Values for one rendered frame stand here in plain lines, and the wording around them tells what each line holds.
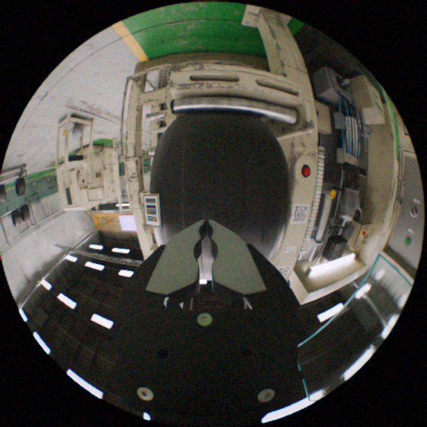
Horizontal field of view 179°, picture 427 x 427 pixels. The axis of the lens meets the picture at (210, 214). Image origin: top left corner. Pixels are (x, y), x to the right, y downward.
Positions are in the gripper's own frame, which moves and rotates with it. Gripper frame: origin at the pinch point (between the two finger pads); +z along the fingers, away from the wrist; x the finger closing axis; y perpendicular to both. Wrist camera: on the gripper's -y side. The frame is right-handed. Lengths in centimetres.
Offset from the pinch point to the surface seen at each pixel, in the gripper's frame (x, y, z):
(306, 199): 36.3, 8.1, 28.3
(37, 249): -1096, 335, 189
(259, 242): 9.4, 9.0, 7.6
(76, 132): -201, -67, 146
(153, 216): -9.8, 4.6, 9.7
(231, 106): 5.9, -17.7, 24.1
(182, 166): -4.0, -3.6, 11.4
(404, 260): 66, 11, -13
